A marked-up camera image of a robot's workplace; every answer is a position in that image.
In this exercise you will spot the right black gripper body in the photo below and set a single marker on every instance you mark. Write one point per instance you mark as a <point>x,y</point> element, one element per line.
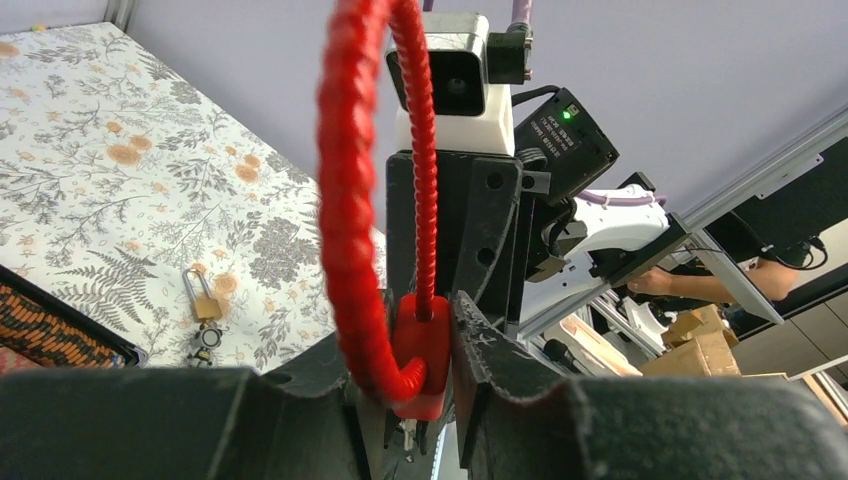
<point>485,206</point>

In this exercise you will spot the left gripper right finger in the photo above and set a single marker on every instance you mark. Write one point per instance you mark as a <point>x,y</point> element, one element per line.
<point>519,419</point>

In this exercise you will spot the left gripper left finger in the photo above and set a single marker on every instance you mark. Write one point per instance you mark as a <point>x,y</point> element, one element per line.
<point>297,421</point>

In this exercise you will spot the red cable lock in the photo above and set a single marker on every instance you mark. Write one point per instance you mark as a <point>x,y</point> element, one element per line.
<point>404,363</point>

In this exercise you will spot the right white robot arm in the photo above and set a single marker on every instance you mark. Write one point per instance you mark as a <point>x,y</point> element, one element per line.
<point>582,241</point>

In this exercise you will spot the black poker chip case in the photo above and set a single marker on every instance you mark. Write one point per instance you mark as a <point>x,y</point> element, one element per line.
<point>46,332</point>

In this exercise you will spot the floral tablecloth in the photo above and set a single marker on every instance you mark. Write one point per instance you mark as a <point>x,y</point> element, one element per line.
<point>117,175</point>

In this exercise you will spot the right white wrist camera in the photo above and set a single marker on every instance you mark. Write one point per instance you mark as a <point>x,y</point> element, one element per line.
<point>472,115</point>

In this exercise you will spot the small brass padlock astronaut keychain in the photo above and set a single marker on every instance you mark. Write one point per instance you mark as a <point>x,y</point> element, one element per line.
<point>207,312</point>

